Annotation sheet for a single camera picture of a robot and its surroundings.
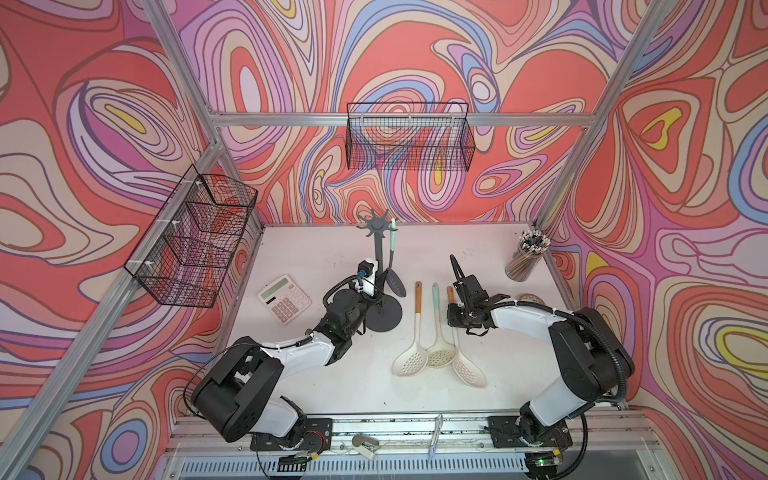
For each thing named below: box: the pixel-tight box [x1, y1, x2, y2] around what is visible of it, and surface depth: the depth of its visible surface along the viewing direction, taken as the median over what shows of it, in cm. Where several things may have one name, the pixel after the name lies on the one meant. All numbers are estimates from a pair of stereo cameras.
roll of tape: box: [518, 293, 546, 305], surface depth 99 cm
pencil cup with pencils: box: [505, 230, 551, 282], surface depth 96 cm
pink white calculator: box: [257, 274, 312, 325], surface depth 98 cm
